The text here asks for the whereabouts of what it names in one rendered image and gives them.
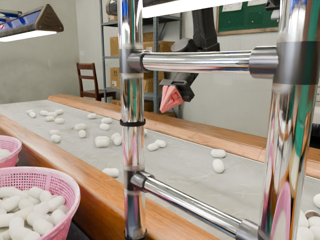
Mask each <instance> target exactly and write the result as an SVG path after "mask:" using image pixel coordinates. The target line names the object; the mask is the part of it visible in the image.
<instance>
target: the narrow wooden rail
mask: <svg viewBox="0 0 320 240"><path fill-rule="evenodd" d="M0 135H2V136H10V137H14V138H17V139H19V140H20V141H21V143H22V149H21V151H20V152H19V153H18V158H19V161H18V162H17V163H16V166H15V167H42V168H49V169H54V170H58V171H61V172H64V173H66V174H68V175H69V176H71V177H72V178H73V179H74V180H75V181H76V182H77V184H78V186H79V189H80V203H79V206H78V208H77V211H76V212H75V214H74V216H73V217H72V220H71V221H72V222H73V223H74V224H75V225H76V226H77V227H78V228H79V229H80V230H81V231H82V232H83V233H84V234H85V235H86V236H87V237H88V238H89V239H90V240H125V239H124V231H125V212H124V186H123V183H121V182H119V181H118V180H116V179H114V178H113V177H111V176H109V175H107V174H106V173H104V172H102V171H100V170H99V169H97V168H95V167H93V166H91V165H90V164H88V163H86V162H84V161H83V160H81V159H79V158H77V157H76V156H74V155H72V154H70V153H69V152H67V151H65V150H64V149H62V148H60V147H58V146H57V145H55V144H53V143H51V142H50V141H48V140H46V139H44V138H43V137H41V136H39V135H37V134H36V133H34V132H32V131H30V130H29V129H27V128H25V127H23V126H21V125H20V124H18V123H16V122H14V121H13V120H11V119H9V118H7V117H6V116H4V115H2V114H0ZM145 212H146V229H147V237H146V240H221V239H219V238H217V237H216V236H214V235H212V234H210V233H209V232H207V231H205V230H203V229H202V228H200V227H198V226H196V225H195V224H193V223H191V222H189V221H188V220H186V219H184V218H183V217H181V216H179V215H177V214H176V213H174V212H172V211H170V210H169V209H167V208H165V207H163V206H161V205H160V204H158V203H156V202H154V201H153V200H151V199H149V198H147V197H145Z"/></svg>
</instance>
